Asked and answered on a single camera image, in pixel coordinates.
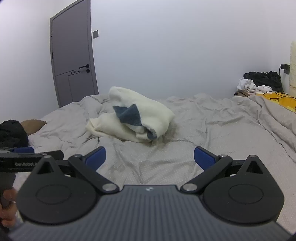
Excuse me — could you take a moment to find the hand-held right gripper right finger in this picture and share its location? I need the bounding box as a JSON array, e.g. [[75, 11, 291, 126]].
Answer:
[[180, 146, 266, 193]]

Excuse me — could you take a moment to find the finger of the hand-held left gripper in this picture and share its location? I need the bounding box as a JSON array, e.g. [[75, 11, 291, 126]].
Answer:
[[32, 150, 64, 161], [0, 147, 36, 154]]

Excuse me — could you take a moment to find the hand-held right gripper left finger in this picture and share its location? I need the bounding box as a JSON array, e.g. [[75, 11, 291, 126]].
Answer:
[[31, 146, 119, 193]]

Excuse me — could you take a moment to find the cream blue striped sweater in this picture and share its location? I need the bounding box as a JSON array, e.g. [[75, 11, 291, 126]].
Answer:
[[86, 86, 175, 143]]

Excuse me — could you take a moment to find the person's left hand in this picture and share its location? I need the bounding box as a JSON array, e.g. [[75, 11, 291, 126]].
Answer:
[[0, 189, 19, 233]]

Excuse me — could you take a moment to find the brown pillow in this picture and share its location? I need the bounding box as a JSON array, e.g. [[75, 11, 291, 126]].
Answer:
[[20, 119, 48, 135]]

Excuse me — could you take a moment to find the grey duvet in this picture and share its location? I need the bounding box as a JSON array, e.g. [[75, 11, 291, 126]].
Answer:
[[20, 93, 296, 235]]

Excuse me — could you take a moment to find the wooden bedside table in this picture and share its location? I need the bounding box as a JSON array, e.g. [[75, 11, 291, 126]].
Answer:
[[233, 89, 255, 97]]

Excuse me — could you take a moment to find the white cloth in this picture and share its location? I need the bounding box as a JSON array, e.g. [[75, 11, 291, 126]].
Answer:
[[237, 78, 273, 94]]

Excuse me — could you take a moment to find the yellow pillow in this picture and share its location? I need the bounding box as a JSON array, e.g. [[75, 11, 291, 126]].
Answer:
[[255, 91, 296, 113]]

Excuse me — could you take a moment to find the grey door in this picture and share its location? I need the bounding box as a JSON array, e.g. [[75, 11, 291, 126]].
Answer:
[[49, 0, 99, 108]]

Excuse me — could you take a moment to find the cream quilted headboard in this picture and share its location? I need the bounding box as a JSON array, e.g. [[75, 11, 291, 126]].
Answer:
[[288, 40, 296, 94]]

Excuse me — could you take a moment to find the black cable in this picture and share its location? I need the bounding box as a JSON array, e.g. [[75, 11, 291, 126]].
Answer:
[[263, 65, 293, 102]]

